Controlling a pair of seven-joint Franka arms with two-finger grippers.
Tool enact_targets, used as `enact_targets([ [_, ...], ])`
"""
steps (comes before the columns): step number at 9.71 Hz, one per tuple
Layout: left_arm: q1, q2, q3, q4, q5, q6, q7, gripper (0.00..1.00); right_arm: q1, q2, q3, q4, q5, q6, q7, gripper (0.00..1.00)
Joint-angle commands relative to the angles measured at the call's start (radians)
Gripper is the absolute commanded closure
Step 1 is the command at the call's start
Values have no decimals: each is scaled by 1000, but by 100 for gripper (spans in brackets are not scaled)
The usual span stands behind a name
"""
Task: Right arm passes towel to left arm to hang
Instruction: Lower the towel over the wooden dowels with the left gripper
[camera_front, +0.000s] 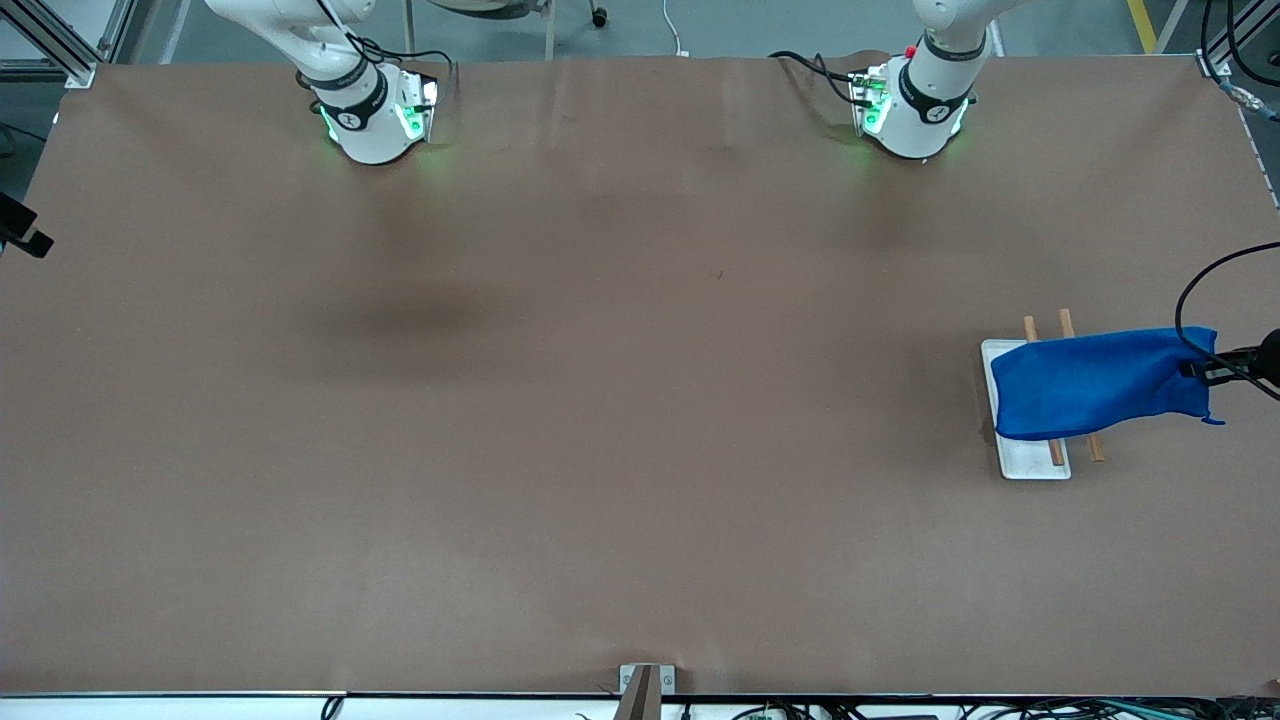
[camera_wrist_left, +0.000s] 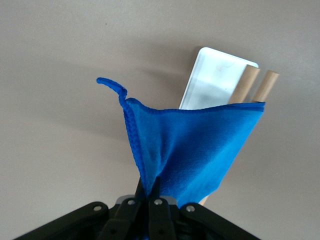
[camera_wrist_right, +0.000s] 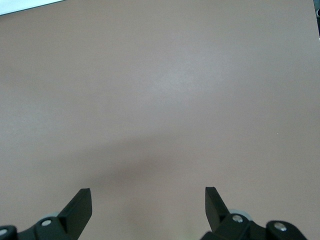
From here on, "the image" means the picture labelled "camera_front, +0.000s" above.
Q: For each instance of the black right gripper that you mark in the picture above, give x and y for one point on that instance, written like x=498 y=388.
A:
x=17 y=226

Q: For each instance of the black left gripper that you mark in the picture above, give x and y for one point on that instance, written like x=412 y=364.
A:
x=1271 y=358

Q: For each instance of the blue microfibre towel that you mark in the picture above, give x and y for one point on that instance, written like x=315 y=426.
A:
x=1090 y=385

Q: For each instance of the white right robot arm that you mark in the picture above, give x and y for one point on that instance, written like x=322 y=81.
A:
x=365 y=130

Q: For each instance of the white towel rack base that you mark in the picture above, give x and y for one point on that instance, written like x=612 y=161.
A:
x=1030 y=458

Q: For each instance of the chair base with caster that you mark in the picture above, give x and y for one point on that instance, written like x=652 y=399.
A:
x=545 y=25

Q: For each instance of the grey metal mounting plate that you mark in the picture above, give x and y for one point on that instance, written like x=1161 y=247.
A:
x=667 y=680

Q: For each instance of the aluminium frame profile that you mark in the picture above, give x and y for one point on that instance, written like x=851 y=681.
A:
x=60 y=45
x=1212 y=66

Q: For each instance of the brown camera mount bar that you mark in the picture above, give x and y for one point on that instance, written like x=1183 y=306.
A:
x=640 y=695

